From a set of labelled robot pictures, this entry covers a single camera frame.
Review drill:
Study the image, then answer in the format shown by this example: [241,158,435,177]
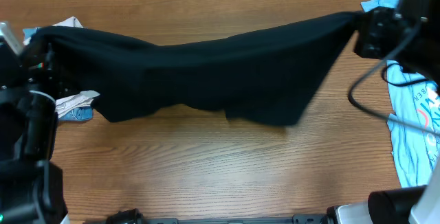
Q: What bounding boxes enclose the black shirt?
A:
[32,12,360,126]

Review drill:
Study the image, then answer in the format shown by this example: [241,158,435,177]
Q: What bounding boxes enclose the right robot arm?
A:
[321,0,439,223]

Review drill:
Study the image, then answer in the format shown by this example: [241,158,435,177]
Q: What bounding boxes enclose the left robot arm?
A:
[1,41,70,224]

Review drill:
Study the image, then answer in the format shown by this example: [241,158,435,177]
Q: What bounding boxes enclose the beige folded trousers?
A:
[23,16,100,122]

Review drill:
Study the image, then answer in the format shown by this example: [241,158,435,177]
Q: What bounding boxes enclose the blue folded jeans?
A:
[22,27,94,123]

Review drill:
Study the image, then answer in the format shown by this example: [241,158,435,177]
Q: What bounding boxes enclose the light blue t-shirt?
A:
[360,0,440,189]

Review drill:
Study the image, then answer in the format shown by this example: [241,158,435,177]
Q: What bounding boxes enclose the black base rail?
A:
[84,209,336,224]

